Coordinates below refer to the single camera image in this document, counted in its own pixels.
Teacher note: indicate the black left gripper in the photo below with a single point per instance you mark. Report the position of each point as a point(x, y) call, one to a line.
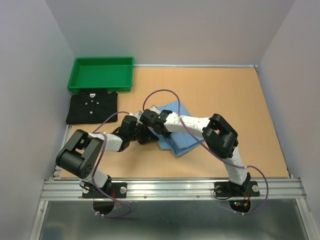
point(148, 138)

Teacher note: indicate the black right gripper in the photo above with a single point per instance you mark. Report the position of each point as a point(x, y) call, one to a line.
point(166, 134)

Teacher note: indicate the light blue long sleeve shirt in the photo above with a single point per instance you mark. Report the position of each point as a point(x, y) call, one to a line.
point(180, 143)

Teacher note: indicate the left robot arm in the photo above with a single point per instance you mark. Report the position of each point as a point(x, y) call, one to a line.
point(80, 154)

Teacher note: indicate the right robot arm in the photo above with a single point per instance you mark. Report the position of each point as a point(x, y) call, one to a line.
point(220, 138)

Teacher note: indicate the green plastic tray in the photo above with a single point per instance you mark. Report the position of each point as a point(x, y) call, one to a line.
point(111, 73)

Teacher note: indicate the folded black shirt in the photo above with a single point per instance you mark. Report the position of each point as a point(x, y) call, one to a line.
point(92, 106)

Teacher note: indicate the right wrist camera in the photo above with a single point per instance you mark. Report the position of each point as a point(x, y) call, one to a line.
point(155, 109)

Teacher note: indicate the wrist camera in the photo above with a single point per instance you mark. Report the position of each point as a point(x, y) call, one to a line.
point(155, 109)
point(138, 116)

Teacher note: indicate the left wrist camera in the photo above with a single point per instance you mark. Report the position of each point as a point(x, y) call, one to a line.
point(138, 116)

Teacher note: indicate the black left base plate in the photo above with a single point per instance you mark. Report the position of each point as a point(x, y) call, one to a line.
point(116, 190)

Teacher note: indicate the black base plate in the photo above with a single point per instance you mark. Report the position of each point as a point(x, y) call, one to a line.
point(227, 189)
point(116, 190)

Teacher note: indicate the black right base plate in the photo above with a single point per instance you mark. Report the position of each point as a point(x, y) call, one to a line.
point(227, 189)

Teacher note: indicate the aluminium mounting rail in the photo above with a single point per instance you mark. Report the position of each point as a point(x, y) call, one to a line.
point(174, 189)

